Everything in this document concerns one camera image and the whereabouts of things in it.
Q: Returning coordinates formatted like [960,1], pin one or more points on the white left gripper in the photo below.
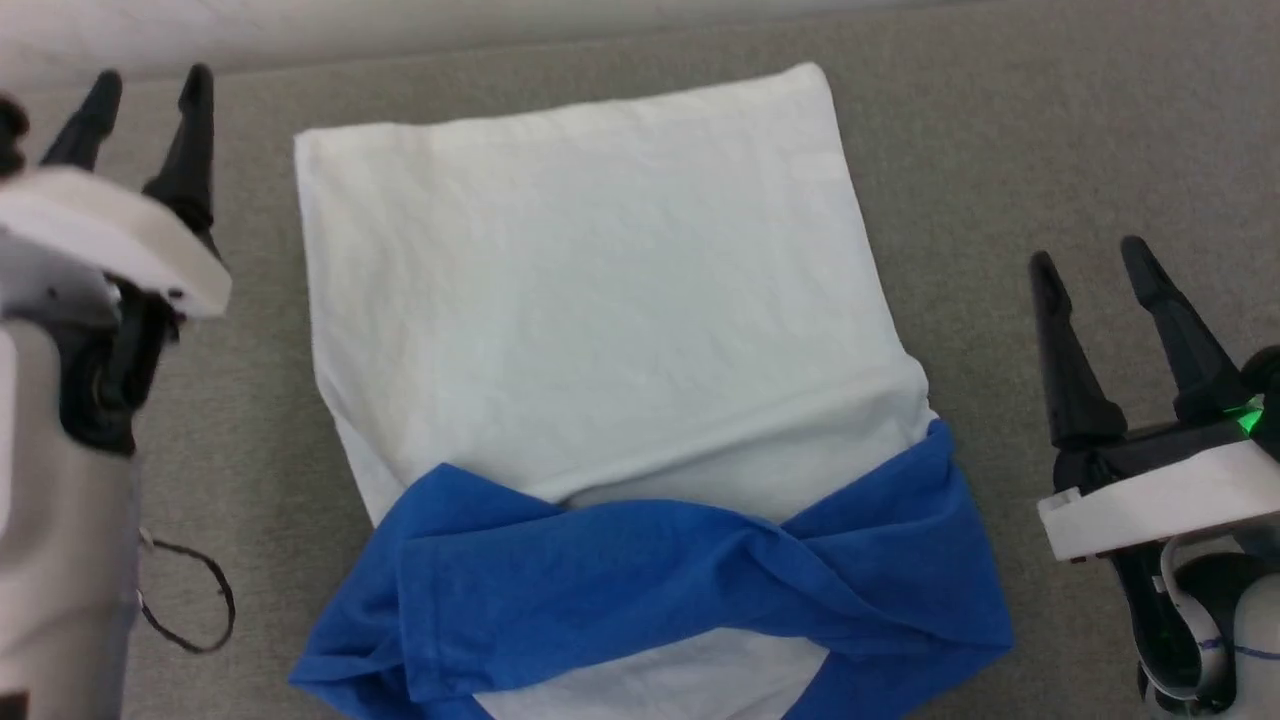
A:
[110,235]

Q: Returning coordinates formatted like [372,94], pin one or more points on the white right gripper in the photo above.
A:
[1170,500]

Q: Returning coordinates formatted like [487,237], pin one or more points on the blue and white t-shirt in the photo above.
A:
[600,300]

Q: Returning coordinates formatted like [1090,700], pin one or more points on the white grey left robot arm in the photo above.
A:
[60,520]

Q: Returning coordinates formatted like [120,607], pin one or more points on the grey fabric sofa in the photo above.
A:
[1000,150]

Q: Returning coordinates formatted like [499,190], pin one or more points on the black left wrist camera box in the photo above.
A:
[10,135]

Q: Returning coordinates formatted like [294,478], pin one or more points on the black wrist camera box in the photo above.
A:
[1265,395]
[10,135]

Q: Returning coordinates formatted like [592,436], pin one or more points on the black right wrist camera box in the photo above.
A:
[1265,395]

